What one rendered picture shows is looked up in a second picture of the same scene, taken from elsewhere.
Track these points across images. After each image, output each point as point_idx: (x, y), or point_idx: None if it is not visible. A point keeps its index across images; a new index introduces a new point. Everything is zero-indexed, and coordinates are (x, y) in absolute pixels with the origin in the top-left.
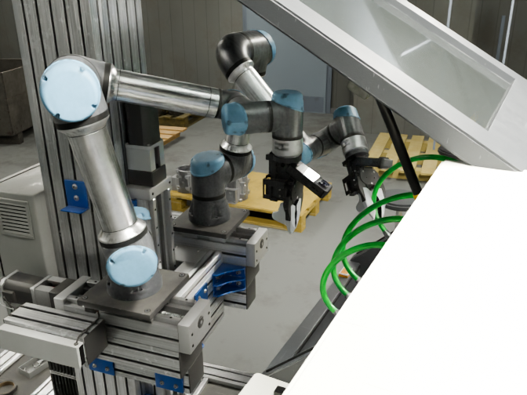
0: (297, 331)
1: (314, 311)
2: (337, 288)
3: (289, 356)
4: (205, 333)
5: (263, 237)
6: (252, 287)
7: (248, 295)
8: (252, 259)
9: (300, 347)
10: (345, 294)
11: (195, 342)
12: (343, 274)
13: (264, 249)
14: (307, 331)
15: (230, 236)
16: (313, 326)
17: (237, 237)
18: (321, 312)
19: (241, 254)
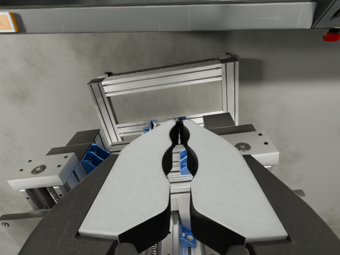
0: (203, 26)
1: (141, 24)
2: (55, 15)
3: (270, 6)
4: (227, 135)
5: (27, 173)
6: (77, 139)
7: (91, 136)
8: (71, 162)
9: (240, 1)
10: None
11: (253, 135)
12: (12, 22)
13: (36, 161)
14: (197, 9)
15: (53, 204)
16: (180, 6)
17: (49, 198)
18: (137, 11)
19: (75, 177)
